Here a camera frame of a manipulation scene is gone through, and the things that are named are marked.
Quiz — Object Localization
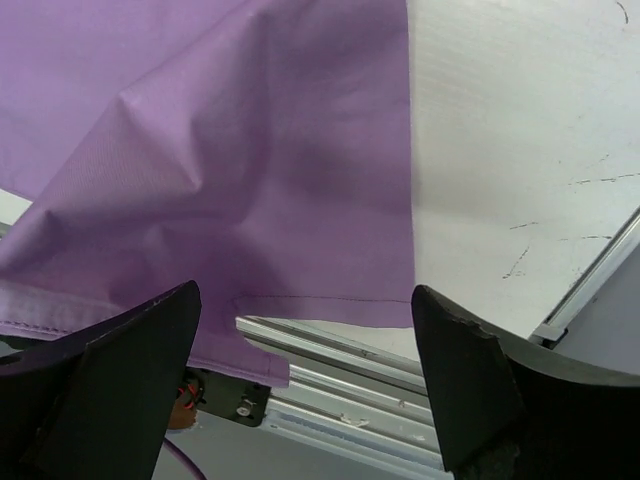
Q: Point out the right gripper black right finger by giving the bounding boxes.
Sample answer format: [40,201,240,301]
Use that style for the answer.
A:
[411,285,639,479]

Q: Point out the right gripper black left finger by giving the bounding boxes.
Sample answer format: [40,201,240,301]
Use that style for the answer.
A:
[1,281,201,479]

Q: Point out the purple trousers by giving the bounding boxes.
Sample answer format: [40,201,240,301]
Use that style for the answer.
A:
[1,1,414,386]

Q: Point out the aluminium rail frame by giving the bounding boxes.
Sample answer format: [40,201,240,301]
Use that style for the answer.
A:
[238,216,639,479]

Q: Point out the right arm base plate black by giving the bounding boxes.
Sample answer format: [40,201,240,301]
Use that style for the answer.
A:
[168,368,271,431]

